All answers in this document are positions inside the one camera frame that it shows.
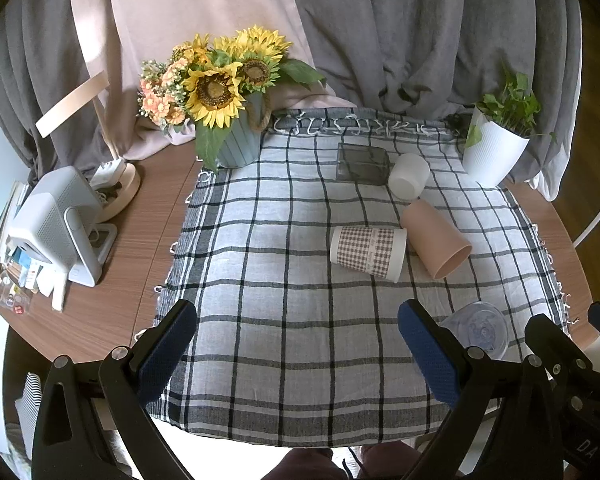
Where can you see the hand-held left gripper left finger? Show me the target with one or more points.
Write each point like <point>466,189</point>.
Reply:
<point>167,347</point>

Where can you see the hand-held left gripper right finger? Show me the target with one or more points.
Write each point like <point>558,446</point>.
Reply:
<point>427,355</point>

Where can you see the checked paper cup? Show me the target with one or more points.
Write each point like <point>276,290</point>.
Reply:
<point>367,252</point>

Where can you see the clear plastic cup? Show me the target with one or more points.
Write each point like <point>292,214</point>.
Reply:
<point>0,287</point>
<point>477,330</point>

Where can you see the pink cup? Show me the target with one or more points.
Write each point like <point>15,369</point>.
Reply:
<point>432,237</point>

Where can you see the white cup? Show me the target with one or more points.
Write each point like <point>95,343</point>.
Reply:
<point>408,175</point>

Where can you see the white curved pole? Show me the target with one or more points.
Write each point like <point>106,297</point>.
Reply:
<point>597,210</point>

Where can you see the plaid tablecloth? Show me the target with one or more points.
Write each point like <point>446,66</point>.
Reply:
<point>280,335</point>

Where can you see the white small box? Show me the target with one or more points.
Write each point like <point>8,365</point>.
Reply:
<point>55,287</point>

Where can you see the striped cloth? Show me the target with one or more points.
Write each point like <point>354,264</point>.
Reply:
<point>27,405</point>

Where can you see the white desk lamp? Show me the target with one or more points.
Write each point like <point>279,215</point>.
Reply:
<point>122,190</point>

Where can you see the white desk fan heater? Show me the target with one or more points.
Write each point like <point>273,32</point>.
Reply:
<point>47,220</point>

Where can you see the white charger plug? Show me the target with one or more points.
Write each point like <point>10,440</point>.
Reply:
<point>107,171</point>

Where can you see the white ribbed plant pot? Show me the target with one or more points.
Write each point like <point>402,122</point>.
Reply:
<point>492,152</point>

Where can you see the grey transparent box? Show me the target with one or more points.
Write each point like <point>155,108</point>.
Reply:
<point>361,162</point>

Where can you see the stack of books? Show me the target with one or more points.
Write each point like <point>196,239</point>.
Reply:
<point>7,220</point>

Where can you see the blue-grey ribbed flower pot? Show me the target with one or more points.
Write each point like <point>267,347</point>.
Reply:
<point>240,142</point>

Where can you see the green leafy plant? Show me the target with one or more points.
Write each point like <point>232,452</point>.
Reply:
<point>512,105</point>

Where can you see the sunflower bouquet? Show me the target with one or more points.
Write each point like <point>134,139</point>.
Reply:
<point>215,87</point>

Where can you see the grey curtain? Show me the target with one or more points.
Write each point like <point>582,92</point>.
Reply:
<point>25,75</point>
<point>405,25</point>

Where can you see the pink curtain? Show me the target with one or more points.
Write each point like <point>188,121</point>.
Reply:
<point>145,20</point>

